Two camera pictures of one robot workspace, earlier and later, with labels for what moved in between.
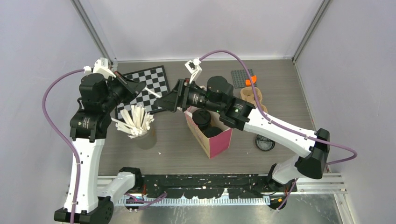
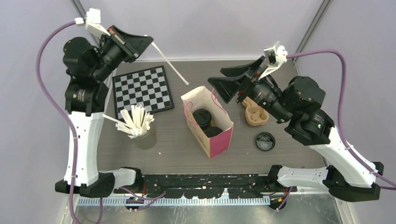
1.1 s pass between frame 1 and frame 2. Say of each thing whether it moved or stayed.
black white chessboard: stayed
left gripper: moved
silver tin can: stayed
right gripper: moved
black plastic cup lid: stayed
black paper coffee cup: stayed
